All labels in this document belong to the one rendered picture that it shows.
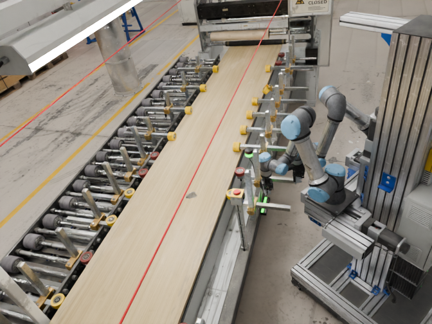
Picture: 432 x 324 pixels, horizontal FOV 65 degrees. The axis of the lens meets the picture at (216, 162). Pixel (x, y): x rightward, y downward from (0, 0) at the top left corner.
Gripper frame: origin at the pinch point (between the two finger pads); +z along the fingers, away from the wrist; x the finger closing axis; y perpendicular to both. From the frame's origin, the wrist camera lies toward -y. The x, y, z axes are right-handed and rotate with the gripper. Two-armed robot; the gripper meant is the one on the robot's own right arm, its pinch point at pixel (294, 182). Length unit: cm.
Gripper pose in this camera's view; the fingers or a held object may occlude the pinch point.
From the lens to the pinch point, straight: 262.4
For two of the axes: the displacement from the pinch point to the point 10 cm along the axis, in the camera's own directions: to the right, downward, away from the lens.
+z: 1.6, 7.7, 6.2
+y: 9.5, 0.6, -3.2
